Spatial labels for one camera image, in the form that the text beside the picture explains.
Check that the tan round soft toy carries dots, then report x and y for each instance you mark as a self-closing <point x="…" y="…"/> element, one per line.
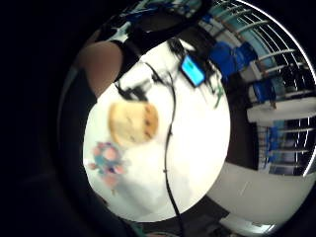
<point x="133" y="122"/>

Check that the phone with blue screen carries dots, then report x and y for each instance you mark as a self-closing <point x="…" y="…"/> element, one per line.
<point x="193" y="70"/>

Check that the blue chair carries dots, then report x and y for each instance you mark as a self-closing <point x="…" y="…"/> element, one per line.
<point x="227" y="58"/>
<point x="265" y="91"/>

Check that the white side table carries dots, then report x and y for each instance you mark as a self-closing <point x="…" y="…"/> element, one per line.
<point x="279" y="111"/>

